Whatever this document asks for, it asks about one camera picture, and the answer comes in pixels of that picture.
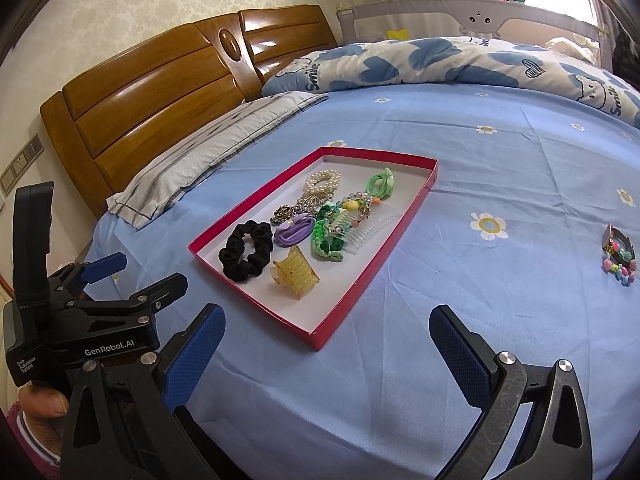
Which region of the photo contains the glass bead bracelet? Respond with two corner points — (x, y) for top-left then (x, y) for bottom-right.
(315, 191), (383, 236)

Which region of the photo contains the mint green hair tie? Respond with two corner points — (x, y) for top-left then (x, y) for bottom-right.
(366, 166), (397, 200)

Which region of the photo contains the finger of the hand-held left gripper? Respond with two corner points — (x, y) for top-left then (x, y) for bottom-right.
(47, 252), (128, 291)
(75, 272), (189, 321)

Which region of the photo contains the person's left forearm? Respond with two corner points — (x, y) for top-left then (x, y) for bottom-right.
(10, 412), (63, 466)

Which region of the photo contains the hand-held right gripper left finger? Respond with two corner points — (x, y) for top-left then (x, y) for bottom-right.
(60, 302), (227, 480)

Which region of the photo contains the person's left hand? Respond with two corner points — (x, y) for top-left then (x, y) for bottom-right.
(17, 385), (71, 421)

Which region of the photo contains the blue floral bedsheet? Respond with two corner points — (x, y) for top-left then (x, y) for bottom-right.
(82, 82), (640, 480)

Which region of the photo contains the gold filigree hair clip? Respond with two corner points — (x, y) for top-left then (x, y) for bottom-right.
(295, 192), (326, 213)

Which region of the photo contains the grey bed guard rail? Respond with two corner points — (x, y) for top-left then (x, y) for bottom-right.
(336, 0), (615, 68)

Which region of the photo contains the blue heart print quilt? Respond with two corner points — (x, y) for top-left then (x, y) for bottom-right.
(261, 36), (640, 128)

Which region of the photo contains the pearl bead scrunchie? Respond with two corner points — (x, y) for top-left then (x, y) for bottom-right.
(304, 170), (342, 196)

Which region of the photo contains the colourful charm bracelet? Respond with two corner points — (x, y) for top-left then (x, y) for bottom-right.
(601, 247), (640, 287)

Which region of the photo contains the yellow claw hair clip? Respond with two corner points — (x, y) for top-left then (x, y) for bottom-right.
(270, 245), (321, 301)

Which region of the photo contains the purple hair tie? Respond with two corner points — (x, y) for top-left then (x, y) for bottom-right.
(272, 213), (317, 248)

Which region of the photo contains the red cardboard box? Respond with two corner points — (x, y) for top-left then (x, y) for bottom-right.
(188, 146), (439, 352)

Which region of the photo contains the wooden headboard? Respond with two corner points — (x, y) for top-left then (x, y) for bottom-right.
(39, 4), (337, 218)

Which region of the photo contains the green braided bracelet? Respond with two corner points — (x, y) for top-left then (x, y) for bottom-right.
(310, 202), (346, 263)

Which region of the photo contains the square wrist watch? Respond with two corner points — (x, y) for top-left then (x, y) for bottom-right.
(601, 223), (636, 256)

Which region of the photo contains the clear hair comb with pompoms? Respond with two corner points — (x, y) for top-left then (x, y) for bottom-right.
(327, 195), (403, 256)

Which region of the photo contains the grey striped pillow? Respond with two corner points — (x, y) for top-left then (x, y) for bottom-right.
(106, 91), (330, 231)

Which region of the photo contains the wall switch panel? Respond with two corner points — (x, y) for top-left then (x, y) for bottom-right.
(0, 132), (45, 196)

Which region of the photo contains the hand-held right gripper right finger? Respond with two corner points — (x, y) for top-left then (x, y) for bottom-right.
(429, 304), (593, 480)

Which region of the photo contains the black scrunchie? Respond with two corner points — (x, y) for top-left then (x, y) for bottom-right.
(218, 220), (273, 284)

